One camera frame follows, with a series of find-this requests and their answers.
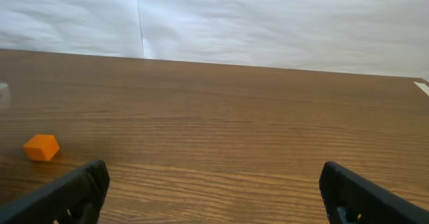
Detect orange cube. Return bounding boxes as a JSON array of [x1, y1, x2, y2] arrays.
[[22, 133, 61, 162]]

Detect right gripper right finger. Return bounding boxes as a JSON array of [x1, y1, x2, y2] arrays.
[[318, 160, 429, 224]]

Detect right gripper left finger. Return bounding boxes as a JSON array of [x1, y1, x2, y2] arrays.
[[0, 158, 111, 224]]

